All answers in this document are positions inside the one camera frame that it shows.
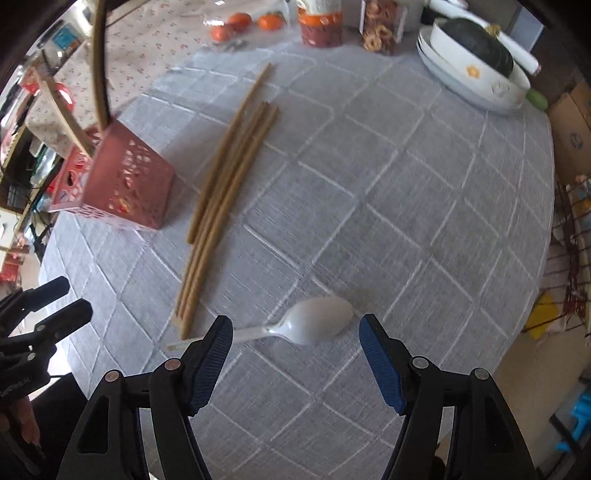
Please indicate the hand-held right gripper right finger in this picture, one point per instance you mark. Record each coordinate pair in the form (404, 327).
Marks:
(383, 367)

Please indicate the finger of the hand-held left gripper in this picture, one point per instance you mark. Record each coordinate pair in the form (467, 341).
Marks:
(71, 316)
(51, 288)

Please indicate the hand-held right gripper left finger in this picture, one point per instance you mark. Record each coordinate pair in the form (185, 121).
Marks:
(210, 367)

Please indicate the white plastic spoon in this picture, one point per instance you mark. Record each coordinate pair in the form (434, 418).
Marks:
(318, 321)

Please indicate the pink plastic basket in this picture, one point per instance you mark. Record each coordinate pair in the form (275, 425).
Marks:
(124, 184)

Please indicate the bunch of wooden chopsticks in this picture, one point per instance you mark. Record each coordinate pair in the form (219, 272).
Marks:
(221, 194)

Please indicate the pale bamboo chopstick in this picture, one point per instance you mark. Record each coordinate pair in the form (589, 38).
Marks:
(64, 115)

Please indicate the dark bamboo chopstick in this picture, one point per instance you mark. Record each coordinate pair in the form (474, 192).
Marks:
(99, 60)

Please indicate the person's left hand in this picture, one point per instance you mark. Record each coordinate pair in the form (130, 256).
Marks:
(25, 422)

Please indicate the yellow plastic item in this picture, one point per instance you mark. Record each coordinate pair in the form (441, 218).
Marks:
(544, 316)

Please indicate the blue plastic stool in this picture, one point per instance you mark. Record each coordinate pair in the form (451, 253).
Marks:
(575, 420)

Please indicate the cardboard box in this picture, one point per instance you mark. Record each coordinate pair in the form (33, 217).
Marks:
(572, 134)

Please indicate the white floral bowl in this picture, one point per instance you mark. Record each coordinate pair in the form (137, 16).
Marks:
(489, 81)

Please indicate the small orange fruit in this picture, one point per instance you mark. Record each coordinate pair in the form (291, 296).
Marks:
(271, 21)
(221, 33)
(240, 21)

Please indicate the small green fruit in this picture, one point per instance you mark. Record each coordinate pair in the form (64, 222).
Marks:
(537, 100)

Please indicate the glass teapot with wooden lid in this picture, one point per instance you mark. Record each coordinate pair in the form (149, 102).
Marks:
(251, 23)

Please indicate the jar of dried fruit rings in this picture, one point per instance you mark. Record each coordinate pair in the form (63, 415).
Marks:
(381, 30)

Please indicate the dark green squash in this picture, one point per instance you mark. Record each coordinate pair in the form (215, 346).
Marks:
(480, 44)

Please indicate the jar of red dried berries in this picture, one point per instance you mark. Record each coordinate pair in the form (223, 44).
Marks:
(321, 25)

